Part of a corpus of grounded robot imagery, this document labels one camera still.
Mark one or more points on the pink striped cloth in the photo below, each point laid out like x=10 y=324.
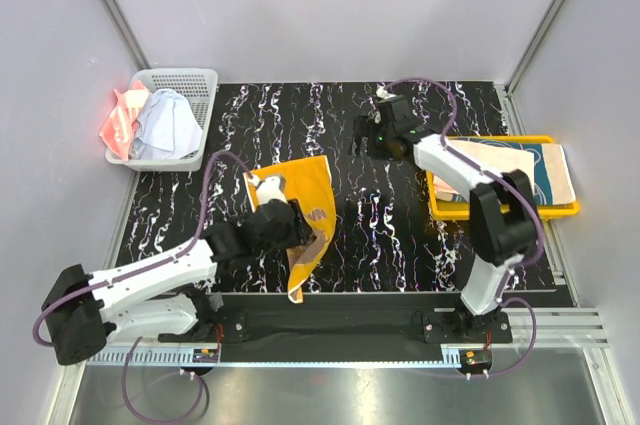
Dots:
x=118 y=131

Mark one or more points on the right aluminium frame post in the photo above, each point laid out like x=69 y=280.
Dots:
x=543 y=29

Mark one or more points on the aluminium frame post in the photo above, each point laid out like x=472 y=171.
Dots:
x=543 y=29
x=126 y=33

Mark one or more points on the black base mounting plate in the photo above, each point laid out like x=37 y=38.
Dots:
x=317 y=312

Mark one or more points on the aluminium front rail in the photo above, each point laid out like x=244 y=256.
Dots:
x=402 y=340

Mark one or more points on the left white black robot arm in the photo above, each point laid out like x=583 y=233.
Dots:
x=84 y=312

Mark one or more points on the white plastic basket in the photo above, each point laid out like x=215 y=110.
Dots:
x=198 y=86

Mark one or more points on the teal beige Doraemon towel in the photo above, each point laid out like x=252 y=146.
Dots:
x=553 y=185

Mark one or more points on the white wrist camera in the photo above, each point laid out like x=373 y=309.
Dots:
x=271 y=188
x=383 y=94

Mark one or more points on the yellow plastic tray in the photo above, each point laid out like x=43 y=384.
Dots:
x=459 y=210

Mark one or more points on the left aluminium frame post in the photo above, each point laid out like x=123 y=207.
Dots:
x=126 y=33

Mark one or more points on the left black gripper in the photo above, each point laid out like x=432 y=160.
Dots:
x=298 y=231

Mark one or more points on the light blue cloth in basket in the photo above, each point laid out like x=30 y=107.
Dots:
x=167 y=128

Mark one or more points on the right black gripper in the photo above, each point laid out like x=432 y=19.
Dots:
x=363 y=127

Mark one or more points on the peach towel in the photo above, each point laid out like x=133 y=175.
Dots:
x=499 y=156

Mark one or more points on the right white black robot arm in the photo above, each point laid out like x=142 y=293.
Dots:
x=504 y=225

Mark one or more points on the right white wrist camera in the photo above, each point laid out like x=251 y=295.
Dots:
x=383 y=94

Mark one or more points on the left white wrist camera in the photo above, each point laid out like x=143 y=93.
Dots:
x=271 y=188

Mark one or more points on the yellow cloth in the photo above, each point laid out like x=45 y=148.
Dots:
x=309 y=181

